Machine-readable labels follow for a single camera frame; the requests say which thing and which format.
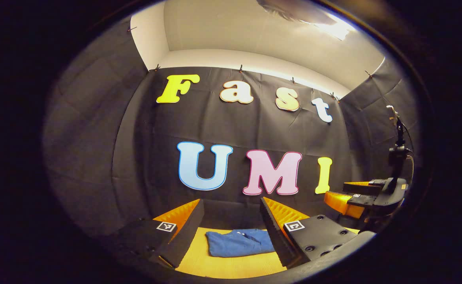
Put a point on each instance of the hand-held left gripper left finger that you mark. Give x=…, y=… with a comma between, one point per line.
x=187, y=230

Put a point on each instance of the black backdrop cloth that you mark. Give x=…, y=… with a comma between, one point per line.
x=136, y=138

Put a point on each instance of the ceiling light panel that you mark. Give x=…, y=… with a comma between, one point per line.
x=325, y=19

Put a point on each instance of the blue jacket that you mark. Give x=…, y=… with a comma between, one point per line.
x=239, y=243

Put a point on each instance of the row of small cloth clips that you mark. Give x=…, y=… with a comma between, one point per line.
x=241, y=70

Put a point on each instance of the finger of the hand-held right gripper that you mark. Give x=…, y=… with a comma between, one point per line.
x=343, y=203
x=363, y=187

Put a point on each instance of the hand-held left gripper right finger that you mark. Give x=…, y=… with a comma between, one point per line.
x=272, y=232

